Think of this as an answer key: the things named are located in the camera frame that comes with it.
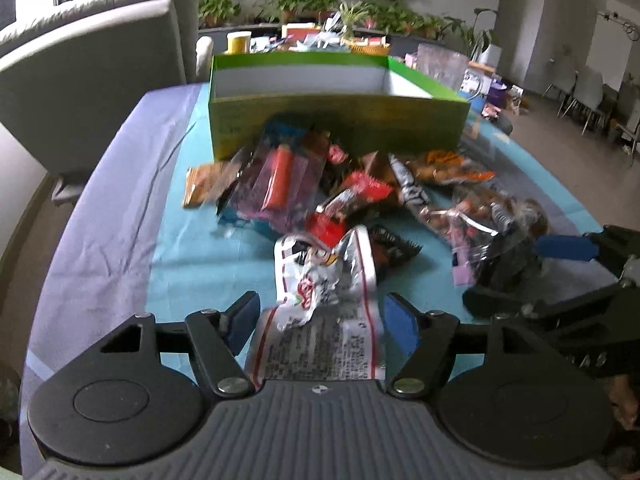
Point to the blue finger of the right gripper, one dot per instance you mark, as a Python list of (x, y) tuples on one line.
[(565, 247)]

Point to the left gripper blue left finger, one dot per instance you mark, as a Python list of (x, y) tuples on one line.
[(238, 322)]

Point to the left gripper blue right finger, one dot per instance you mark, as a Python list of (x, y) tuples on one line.
[(402, 323)]

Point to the white red snack packet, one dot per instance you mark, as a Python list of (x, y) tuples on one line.
[(326, 324)]

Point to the clear mixed snack packet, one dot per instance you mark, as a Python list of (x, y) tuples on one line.
[(491, 234)]

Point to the black white wafer packet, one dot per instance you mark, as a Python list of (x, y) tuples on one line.
[(412, 195)]

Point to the purple packet orange sausage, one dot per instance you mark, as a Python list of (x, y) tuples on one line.
[(280, 185)]

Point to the red candy packet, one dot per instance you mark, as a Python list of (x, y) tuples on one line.
[(359, 191)]

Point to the blue patterned tablecloth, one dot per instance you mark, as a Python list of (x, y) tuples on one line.
[(129, 247)]

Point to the brown snack packet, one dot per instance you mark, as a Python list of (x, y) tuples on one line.
[(207, 183)]

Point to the orange snack packet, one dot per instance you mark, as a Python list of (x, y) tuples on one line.
[(441, 167)]

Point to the white dining chair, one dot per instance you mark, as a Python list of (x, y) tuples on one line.
[(591, 98)]

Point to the purple gift bag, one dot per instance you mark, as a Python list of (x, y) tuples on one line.
[(497, 94)]

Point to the green cardboard box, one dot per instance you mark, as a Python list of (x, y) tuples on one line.
[(370, 102)]

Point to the clear glass mug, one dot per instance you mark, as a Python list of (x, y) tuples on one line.
[(450, 68)]

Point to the yellow wicker basket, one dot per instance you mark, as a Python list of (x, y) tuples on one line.
[(366, 48)]

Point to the yellow canister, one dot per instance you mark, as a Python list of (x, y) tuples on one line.
[(238, 42)]

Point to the grey armchair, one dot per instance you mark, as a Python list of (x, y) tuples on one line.
[(70, 78)]

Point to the spider plant in vase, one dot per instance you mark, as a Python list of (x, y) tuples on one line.
[(351, 14)]

